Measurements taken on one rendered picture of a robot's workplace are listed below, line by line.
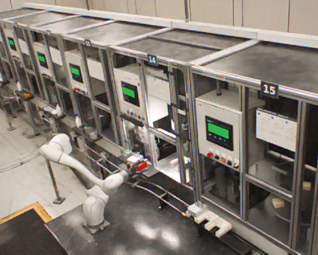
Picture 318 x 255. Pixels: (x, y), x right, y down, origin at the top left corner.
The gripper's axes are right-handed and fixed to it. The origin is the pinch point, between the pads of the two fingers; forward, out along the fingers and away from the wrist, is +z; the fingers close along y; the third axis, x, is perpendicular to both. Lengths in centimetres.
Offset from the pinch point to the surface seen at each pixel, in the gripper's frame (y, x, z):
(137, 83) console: 63, 26, 20
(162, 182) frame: -54, 31, 38
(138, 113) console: 33.2, 30.8, 20.5
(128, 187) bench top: -44, 40, 1
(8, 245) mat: -111, 135, -109
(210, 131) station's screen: 47, -65, 18
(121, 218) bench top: -44, 5, -31
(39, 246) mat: -111, 108, -84
